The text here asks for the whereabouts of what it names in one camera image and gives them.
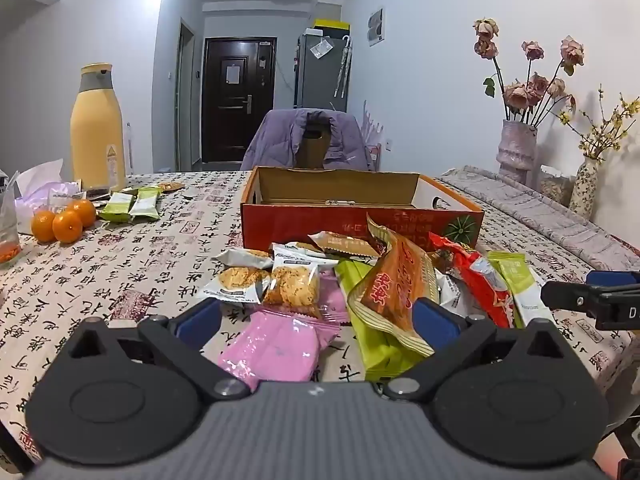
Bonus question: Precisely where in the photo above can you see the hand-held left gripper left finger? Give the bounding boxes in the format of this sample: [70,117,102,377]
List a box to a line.
[67,298,252,401]

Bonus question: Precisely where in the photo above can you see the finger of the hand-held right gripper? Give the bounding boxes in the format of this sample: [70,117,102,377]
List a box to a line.
[586,270,640,288]
[542,281,608,317]

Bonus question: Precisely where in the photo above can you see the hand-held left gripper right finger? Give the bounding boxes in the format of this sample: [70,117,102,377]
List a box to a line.
[382,297,568,401]

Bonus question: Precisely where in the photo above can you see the green white snack packet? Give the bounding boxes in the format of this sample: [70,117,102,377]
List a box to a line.
[486,251,555,330]

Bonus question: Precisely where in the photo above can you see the orange gold strip snack packet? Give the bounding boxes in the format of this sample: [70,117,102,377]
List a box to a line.
[347,212,442,358]

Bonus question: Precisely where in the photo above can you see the red snack packet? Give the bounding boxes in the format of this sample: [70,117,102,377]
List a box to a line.
[427,232,515,330]

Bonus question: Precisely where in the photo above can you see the lime green snack packet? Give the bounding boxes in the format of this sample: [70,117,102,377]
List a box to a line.
[334,259,432,382]

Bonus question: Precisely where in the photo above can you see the large pink snack packet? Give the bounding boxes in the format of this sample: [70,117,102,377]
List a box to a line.
[217,310,342,385]

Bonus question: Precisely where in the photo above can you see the small pink snack packet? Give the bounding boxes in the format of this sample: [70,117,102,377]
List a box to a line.
[317,269,351,323]

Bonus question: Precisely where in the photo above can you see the orange cardboard box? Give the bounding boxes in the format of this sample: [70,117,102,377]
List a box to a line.
[240,166,485,253]

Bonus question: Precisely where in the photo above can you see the patterned grey quilt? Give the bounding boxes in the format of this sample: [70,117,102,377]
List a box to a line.
[435,165,640,273]

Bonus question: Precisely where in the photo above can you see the floral patterned vase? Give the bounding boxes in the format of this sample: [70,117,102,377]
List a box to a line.
[569,156,601,221]

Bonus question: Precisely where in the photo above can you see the clear storage jar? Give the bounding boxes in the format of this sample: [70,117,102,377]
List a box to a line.
[539,165,576,207]

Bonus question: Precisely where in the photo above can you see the pale green biscuit packet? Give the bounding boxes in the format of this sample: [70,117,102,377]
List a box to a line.
[129,187,162,221]
[97,192,136,222]

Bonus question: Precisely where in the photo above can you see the yellow flower branches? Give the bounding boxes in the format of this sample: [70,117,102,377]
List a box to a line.
[557,85,640,163]

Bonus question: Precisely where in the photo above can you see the pink ceramic vase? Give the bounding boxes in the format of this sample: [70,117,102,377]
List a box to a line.
[496,119,538,187]

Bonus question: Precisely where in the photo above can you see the mandarin orange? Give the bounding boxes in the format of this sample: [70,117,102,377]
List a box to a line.
[67,198,97,227]
[52,210,83,244]
[31,209,57,243]

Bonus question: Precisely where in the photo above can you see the purple puffer jacket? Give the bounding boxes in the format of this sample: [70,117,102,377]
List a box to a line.
[240,108,373,171]

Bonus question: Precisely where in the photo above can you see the brown chair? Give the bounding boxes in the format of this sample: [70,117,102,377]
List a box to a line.
[299,125,335,168]

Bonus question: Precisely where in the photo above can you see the white slatted rack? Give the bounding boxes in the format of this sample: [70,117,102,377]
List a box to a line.
[361,100,383,148]

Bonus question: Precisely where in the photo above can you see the white plastic bag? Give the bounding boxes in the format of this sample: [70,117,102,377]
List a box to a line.
[14,158,87,236]

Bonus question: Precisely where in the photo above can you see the dried pink roses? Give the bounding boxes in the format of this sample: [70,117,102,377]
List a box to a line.
[472,17,586,126]

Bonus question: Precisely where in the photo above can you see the clear bag with orange bits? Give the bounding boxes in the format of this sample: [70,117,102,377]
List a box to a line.
[0,170,23,266]

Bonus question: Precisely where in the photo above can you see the dark entry door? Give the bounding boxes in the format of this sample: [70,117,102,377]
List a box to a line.
[201,36,277,163]

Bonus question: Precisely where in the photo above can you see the yellow thermos bottle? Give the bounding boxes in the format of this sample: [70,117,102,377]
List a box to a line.
[70,62,128,192]

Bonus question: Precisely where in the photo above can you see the grey interior door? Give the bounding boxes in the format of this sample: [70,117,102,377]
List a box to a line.
[176,19,197,171]

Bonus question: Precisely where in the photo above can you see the white folded umbrella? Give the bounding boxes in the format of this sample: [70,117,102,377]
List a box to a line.
[334,35,353,100]

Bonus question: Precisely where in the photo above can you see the grey refrigerator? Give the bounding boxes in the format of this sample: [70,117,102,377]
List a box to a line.
[292,32,353,112]

